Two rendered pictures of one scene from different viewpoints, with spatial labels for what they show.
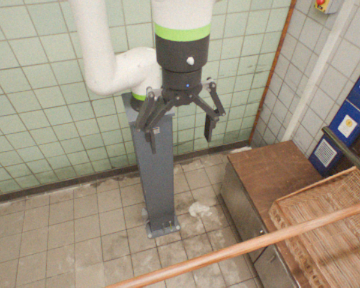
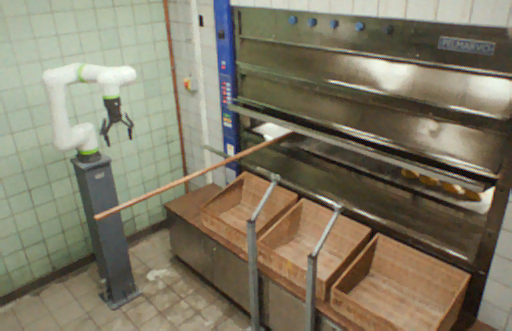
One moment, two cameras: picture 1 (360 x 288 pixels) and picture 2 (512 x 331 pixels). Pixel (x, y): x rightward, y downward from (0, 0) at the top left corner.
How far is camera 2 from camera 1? 2.00 m
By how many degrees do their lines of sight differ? 31
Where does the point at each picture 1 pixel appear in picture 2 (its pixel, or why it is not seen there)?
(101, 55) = (65, 125)
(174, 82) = (112, 112)
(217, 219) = (176, 274)
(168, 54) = (109, 103)
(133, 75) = (82, 136)
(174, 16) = (109, 92)
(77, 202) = (19, 314)
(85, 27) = (57, 111)
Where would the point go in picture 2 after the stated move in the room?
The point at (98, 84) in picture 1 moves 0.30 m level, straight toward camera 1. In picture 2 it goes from (63, 142) to (87, 155)
